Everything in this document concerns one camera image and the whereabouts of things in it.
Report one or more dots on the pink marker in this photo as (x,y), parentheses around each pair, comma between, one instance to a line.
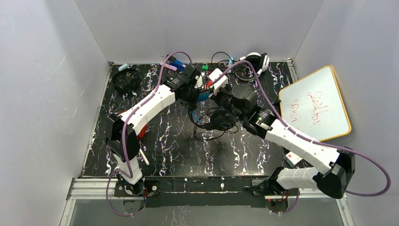
(168,66)

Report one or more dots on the red headphones with cable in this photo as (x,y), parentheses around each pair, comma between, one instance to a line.
(142,131)

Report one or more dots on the white green marker pen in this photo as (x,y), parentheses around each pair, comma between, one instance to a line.
(144,157)

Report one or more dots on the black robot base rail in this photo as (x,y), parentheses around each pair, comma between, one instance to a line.
(208,191)

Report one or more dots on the blue stapler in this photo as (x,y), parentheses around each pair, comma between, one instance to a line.
(172,61)

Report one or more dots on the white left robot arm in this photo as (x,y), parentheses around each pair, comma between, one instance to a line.
(121,135)

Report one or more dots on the mint eraser block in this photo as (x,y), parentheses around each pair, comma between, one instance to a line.
(123,67)

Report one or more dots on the yellow framed whiteboard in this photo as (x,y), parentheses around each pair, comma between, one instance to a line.
(314,106)

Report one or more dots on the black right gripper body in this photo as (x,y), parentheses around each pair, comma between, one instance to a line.
(217,93)

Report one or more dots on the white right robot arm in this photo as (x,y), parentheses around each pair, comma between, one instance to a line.
(331,168)

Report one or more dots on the blue black headphones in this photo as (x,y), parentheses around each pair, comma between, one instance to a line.
(219,119)

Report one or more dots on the small white red box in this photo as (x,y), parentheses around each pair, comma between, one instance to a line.
(292,159)

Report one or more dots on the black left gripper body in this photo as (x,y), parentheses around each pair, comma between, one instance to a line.
(193,80)

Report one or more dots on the white headphones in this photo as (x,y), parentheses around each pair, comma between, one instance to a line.
(259,62)

